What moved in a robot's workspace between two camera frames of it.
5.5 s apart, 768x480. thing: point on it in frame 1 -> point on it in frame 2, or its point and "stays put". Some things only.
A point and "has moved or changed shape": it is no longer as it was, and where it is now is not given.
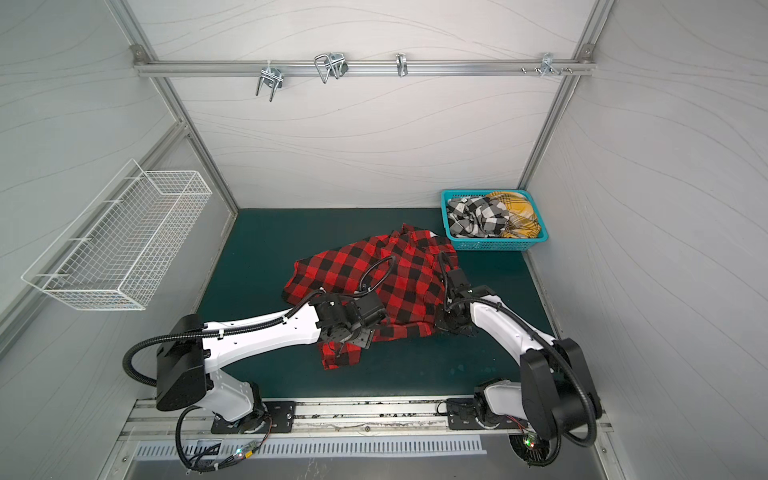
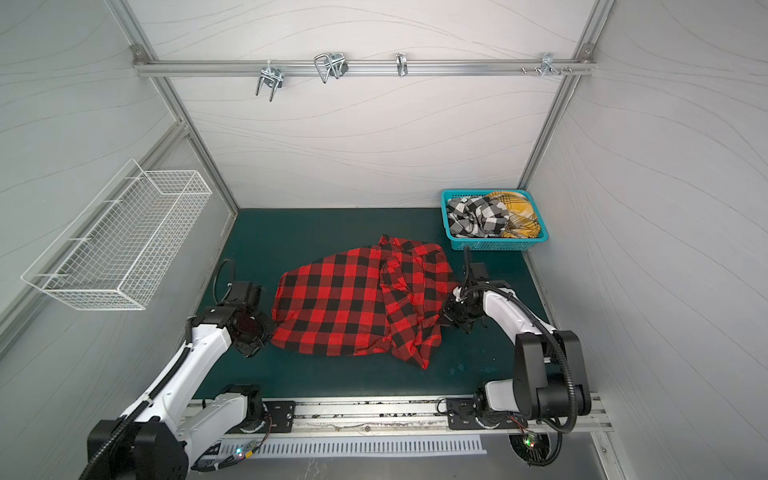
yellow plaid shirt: (522, 220) stays put
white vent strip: (319, 447) stays put
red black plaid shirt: (407, 268) has moved or changed shape
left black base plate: (283, 419) stays put
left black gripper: (366, 338) -> (252, 348)
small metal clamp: (401, 64) stays put
